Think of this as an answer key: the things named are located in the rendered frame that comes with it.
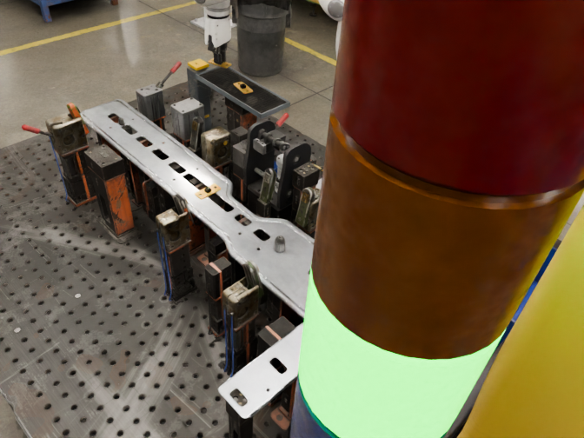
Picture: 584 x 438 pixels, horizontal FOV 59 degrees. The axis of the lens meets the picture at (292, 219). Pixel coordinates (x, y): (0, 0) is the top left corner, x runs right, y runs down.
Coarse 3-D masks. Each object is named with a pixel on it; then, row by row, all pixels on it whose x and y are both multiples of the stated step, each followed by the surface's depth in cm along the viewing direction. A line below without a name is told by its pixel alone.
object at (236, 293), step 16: (240, 288) 132; (256, 288) 132; (224, 304) 132; (240, 304) 131; (256, 304) 137; (224, 320) 136; (240, 320) 135; (240, 336) 142; (256, 336) 147; (240, 352) 145; (256, 352) 152; (224, 368) 151; (240, 368) 150
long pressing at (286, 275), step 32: (96, 128) 190; (160, 128) 192; (160, 160) 177; (192, 160) 179; (192, 192) 166; (224, 192) 167; (224, 224) 155; (256, 224) 156; (288, 224) 157; (256, 256) 146; (288, 256) 147; (288, 288) 138
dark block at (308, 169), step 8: (296, 168) 159; (304, 168) 159; (312, 168) 160; (296, 176) 158; (304, 176) 156; (312, 176) 159; (296, 184) 160; (304, 184) 158; (312, 184) 161; (296, 192) 163; (296, 200) 165; (296, 208) 167
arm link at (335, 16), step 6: (318, 0) 151; (324, 0) 148; (330, 0) 146; (336, 0) 145; (342, 0) 145; (324, 6) 148; (330, 6) 147; (336, 6) 146; (342, 6) 146; (330, 12) 148; (336, 12) 147; (336, 18) 149
